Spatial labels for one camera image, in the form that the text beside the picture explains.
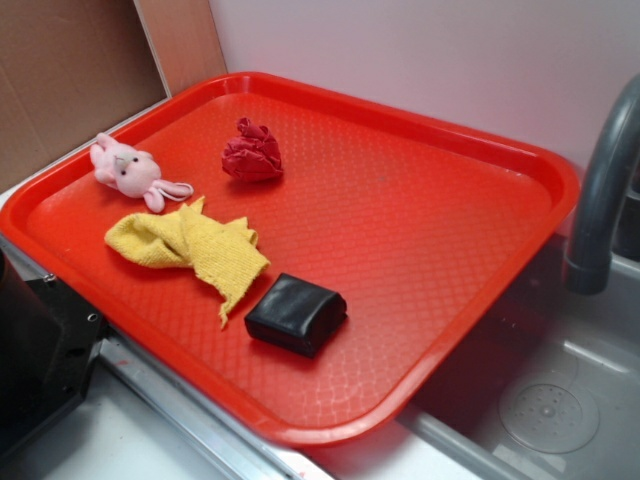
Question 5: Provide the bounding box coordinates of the yellow cloth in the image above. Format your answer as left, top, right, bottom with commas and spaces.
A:
105, 198, 271, 327

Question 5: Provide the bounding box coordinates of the crumpled red paper ball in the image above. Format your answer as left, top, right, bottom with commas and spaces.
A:
221, 117, 284, 182

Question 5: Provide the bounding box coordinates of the pink plush bunny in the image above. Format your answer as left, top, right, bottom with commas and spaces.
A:
89, 133, 194, 213

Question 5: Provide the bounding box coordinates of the grey sink basin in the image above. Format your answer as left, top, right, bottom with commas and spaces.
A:
400, 240, 639, 479

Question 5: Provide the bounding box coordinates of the grey faucet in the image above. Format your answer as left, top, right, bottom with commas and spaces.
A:
562, 76, 639, 295

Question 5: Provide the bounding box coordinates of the brown cardboard panel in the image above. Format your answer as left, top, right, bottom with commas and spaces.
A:
1, 1, 227, 190

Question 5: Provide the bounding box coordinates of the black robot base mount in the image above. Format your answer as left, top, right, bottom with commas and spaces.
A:
1, 254, 106, 464

